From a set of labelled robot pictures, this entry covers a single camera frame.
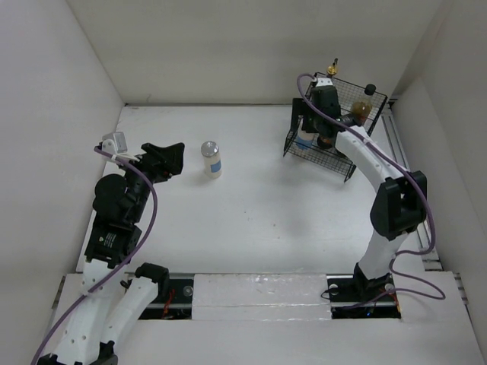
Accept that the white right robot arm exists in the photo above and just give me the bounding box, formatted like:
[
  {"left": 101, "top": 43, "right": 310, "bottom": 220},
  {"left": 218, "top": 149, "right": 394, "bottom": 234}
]
[{"left": 291, "top": 78, "right": 432, "bottom": 309}]

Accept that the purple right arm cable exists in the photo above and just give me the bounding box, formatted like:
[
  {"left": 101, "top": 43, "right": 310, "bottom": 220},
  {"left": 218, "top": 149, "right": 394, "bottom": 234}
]
[{"left": 295, "top": 73, "right": 447, "bottom": 311}]

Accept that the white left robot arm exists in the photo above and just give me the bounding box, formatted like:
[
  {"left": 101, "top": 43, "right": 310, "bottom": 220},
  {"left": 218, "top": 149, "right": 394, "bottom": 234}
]
[{"left": 31, "top": 142, "right": 185, "bottom": 364}]

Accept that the clear glass oil bottle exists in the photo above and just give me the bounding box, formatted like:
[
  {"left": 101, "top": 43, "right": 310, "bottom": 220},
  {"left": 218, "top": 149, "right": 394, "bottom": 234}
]
[{"left": 326, "top": 58, "right": 339, "bottom": 78}]

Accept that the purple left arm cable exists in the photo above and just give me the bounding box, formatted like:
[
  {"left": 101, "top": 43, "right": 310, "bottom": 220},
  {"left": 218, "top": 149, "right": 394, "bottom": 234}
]
[{"left": 30, "top": 147, "right": 158, "bottom": 365}]

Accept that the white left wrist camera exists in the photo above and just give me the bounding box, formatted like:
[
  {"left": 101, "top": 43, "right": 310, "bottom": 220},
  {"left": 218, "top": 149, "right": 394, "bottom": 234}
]
[{"left": 101, "top": 132, "right": 128, "bottom": 156}]

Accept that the red lid jar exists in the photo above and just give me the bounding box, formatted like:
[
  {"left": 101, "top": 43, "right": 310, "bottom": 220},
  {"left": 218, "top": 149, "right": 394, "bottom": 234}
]
[{"left": 317, "top": 135, "right": 335, "bottom": 150}]

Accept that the white salt jar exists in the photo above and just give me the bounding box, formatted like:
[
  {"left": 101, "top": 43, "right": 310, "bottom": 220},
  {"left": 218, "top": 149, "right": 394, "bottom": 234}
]
[
  {"left": 200, "top": 141, "right": 221, "bottom": 179},
  {"left": 295, "top": 117, "right": 315, "bottom": 151}
]

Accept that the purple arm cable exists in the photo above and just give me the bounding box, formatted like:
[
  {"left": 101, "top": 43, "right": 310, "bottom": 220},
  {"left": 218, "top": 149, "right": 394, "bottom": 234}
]
[
  {"left": 30, "top": 147, "right": 158, "bottom": 365},
  {"left": 295, "top": 73, "right": 447, "bottom": 311}
]

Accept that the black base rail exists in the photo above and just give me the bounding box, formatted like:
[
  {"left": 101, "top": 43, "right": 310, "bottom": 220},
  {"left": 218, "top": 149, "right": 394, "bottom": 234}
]
[{"left": 141, "top": 274, "right": 401, "bottom": 320}]

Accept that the dark soy sauce bottle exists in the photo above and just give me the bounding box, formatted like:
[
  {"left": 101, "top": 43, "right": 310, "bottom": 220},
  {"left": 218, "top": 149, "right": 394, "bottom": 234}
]
[{"left": 351, "top": 84, "right": 376, "bottom": 125}]

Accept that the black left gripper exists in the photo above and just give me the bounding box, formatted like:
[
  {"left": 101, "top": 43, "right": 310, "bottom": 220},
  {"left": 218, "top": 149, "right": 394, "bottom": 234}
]
[{"left": 119, "top": 141, "right": 184, "bottom": 221}]

